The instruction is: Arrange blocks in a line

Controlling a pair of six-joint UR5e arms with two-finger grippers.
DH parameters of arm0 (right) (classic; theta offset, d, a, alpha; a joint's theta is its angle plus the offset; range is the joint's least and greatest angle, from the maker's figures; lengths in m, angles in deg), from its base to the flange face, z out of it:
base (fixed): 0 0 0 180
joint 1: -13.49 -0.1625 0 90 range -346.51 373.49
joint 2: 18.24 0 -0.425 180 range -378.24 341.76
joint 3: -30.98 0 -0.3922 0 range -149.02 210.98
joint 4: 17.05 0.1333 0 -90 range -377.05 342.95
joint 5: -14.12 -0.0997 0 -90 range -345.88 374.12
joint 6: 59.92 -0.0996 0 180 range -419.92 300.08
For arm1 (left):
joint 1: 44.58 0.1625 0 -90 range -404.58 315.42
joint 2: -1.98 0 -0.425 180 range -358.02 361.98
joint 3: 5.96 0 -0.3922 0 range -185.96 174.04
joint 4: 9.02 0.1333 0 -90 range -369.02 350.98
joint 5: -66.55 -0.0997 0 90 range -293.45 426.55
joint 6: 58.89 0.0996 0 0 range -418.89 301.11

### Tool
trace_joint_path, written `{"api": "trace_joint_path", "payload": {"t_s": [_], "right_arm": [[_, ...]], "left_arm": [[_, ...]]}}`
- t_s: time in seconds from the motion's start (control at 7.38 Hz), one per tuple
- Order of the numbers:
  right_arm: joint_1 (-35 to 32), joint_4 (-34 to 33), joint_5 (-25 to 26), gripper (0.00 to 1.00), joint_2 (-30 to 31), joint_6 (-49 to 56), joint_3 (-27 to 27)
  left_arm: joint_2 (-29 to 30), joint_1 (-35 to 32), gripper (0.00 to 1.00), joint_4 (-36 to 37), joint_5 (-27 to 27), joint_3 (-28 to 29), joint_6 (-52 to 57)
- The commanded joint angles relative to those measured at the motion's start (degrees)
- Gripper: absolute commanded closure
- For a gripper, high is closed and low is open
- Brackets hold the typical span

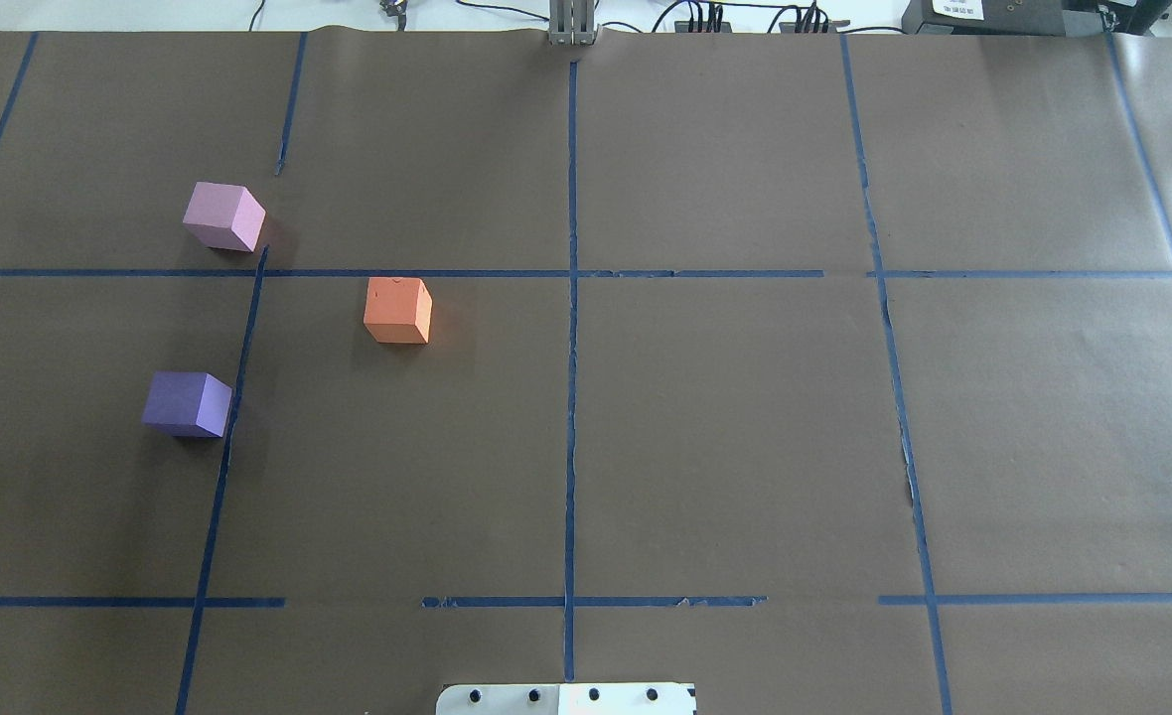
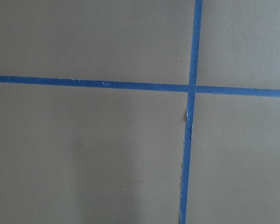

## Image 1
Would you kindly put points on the white metal base plate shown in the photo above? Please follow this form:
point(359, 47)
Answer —
point(569, 698)

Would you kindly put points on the black connector hub right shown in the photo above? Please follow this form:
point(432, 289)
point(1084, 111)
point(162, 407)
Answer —
point(801, 20)

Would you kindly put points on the grey aluminium post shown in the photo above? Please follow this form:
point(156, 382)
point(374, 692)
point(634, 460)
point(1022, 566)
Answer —
point(572, 23)

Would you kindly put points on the orange foam cube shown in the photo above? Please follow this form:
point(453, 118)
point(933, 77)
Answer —
point(398, 310)

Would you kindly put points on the purple foam cube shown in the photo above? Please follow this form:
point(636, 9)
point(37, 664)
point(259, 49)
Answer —
point(187, 404)

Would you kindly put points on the black connector hub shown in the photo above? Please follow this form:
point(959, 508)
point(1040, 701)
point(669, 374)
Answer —
point(702, 19)
point(801, 20)

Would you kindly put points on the black connector hub left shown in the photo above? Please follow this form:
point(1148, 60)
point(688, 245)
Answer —
point(702, 19)

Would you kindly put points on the brown paper table cover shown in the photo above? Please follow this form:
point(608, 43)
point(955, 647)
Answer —
point(830, 375)

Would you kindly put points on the pink foam cube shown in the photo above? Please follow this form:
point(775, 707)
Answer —
point(226, 217)

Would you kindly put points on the black device box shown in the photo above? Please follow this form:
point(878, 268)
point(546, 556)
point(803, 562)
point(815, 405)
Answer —
point(1002, 18)

